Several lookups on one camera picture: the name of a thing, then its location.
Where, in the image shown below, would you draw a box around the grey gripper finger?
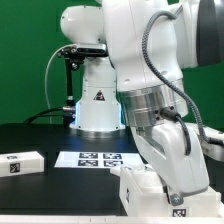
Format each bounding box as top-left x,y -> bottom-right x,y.
168,187 -> 184,206

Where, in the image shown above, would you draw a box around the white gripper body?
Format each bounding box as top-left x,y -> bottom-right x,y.
131,122 -> 209,197

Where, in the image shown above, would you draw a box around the white cabinet body box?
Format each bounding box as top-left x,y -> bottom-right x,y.
119,165 -> 224,218

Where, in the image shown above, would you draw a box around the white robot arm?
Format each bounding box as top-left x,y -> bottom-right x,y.
60,0 -> 214,198

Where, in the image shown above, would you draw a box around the white cabinet top block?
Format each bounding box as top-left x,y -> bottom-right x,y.
0,151 -> 44,177

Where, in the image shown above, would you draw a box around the white marker sheet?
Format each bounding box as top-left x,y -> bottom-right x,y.
55,151 -> 142,169

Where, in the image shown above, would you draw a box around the grey sleeved wrist cable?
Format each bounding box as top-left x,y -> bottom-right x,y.
141,9 -> 224,157

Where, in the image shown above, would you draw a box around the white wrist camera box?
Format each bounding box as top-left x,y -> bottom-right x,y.
187,123 -> 224,162

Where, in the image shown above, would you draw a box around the black base cables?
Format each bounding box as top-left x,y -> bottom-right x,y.
23,106 -> 78,125

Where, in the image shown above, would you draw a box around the black camera on stand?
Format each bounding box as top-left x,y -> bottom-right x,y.
57,43 -> 108,107

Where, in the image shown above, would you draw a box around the grey camera cable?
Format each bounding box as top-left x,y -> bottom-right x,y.
44,43 -> 78,110

